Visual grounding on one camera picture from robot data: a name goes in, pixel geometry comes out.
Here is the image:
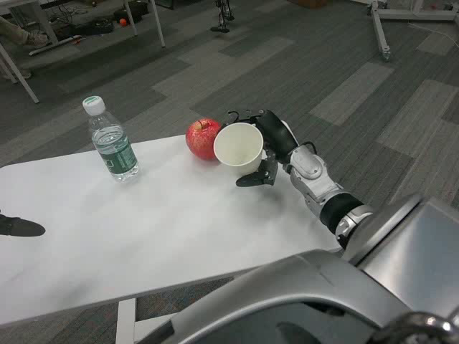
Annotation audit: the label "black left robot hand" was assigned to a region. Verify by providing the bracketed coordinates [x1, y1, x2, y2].
[0, 211, 47, 238]

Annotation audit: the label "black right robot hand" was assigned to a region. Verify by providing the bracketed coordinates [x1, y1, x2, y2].
[224, 108, 301, 188]

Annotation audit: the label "white paper cup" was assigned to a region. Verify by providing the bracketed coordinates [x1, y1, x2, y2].
[213, 123, 265, 174]

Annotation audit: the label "red apple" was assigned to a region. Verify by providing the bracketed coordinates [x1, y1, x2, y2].
[185, 118, 224, 163]

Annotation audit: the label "black metal stand legs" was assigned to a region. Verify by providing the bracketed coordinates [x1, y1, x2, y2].
[210, 0, 236, 35]

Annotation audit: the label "clear plastic water bottle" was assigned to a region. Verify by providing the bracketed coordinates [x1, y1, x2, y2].
[82, 95, 141, 183]

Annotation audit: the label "slanted white desk leg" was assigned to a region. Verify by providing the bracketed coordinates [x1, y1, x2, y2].
[0, 42, 40, 105]

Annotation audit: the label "thin white desk leg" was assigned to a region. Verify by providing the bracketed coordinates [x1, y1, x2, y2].
[148, 0, 166, 49]
[123, 0, 139, 37]

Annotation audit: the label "silver robot chest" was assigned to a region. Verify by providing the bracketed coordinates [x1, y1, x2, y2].
[134, 193, 459, 344]

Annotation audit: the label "white desk leg with foot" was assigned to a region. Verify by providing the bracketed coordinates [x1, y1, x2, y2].
[28, 0, 84, 57]

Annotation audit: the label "person's leg with shoe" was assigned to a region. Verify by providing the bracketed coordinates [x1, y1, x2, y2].
[0, 16, 49, 47]

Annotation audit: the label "black bag on floor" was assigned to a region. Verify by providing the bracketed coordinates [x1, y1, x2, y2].
[81, 20, 116, 37]

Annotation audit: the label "white wheeled stand frame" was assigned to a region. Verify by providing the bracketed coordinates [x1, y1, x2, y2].
[368, 0, 459, 62]

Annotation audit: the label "white table leg frame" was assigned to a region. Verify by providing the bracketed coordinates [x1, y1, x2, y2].
[115, 297, 175, 344]

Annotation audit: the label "white floor cable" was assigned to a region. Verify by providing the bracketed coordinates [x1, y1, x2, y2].
[407, 21, 459, 44]

